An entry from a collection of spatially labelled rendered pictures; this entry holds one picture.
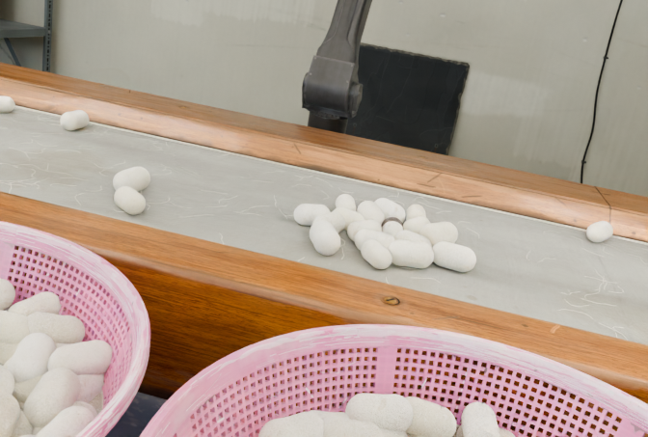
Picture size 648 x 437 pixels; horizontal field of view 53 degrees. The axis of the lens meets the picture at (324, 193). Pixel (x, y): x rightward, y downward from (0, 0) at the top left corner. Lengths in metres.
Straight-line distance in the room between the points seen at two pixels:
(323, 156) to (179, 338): 0.37
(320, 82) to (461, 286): 0.55
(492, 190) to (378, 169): 0.13
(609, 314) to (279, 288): 0.27
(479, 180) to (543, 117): 1.90
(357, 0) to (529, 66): 1.61
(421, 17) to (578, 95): 0.65
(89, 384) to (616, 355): 0.29
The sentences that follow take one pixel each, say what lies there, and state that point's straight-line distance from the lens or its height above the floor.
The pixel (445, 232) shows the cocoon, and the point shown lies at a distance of 0.56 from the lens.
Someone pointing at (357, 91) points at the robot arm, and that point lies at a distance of 1.00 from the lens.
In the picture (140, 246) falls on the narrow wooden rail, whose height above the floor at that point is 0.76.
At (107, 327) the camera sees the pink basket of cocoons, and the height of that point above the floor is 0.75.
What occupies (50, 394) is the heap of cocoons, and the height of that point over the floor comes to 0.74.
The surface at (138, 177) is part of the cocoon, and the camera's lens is 0.58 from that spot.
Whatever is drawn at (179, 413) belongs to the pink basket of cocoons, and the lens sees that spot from 0.28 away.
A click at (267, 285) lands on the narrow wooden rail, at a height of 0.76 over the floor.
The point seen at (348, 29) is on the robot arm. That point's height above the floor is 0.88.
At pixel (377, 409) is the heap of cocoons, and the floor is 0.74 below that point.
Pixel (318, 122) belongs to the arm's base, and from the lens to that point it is 1.02.
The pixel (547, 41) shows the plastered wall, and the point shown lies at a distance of 2.60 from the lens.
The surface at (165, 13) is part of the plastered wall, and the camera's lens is 2.91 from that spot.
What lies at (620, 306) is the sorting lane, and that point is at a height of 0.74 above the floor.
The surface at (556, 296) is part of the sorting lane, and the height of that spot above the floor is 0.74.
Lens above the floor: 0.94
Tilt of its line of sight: 18 degrees down
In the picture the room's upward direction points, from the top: 10 degrees clockwise
